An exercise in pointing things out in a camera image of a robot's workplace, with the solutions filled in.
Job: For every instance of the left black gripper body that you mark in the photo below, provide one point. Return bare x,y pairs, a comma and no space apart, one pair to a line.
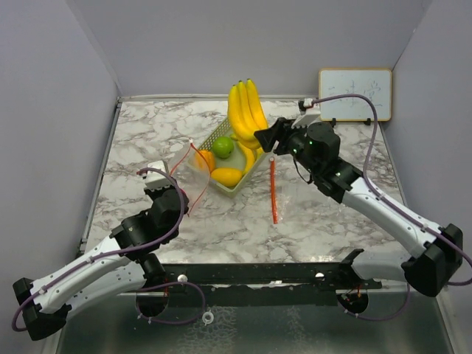
159,192

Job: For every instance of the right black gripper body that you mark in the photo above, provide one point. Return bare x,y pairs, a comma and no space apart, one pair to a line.
293,142

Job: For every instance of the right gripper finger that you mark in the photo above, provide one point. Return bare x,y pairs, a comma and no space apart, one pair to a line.
280,128
266,138

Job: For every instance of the clear zip bag red zipper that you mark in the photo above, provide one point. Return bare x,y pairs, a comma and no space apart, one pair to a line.
192,181

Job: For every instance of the yellow banana bunch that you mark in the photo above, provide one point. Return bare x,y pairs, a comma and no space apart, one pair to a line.
245,113

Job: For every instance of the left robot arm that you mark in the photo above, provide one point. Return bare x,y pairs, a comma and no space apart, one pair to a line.
123,261

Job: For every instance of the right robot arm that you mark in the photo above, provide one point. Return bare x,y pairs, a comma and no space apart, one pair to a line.
431,253

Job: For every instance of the small yellow bananas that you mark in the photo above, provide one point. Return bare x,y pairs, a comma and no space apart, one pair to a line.
249,157

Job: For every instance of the orange bell pepper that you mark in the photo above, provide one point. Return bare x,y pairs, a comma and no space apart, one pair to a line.
204,160

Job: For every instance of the green lime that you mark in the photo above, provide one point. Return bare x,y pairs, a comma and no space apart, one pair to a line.
223,147

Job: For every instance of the green plastic basket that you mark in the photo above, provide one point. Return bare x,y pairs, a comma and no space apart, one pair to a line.
236,160

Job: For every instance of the yellow mango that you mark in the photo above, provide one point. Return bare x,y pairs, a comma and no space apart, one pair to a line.
228,177

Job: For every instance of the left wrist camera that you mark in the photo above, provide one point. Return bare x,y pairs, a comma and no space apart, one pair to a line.
156,175

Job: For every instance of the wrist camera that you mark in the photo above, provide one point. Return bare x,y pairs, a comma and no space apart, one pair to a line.
309,112
156,175

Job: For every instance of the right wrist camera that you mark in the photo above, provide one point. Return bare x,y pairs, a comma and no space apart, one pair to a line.
309,112

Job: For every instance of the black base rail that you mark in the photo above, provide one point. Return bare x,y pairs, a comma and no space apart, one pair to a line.
261,284

